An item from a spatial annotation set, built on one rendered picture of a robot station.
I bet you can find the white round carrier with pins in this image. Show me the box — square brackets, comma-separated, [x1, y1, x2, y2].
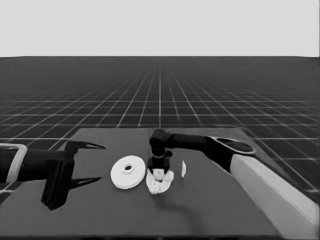
[145, 168, 175, 196]

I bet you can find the large thick white disc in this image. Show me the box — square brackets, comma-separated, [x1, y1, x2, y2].
[110, 154, 147, 191]

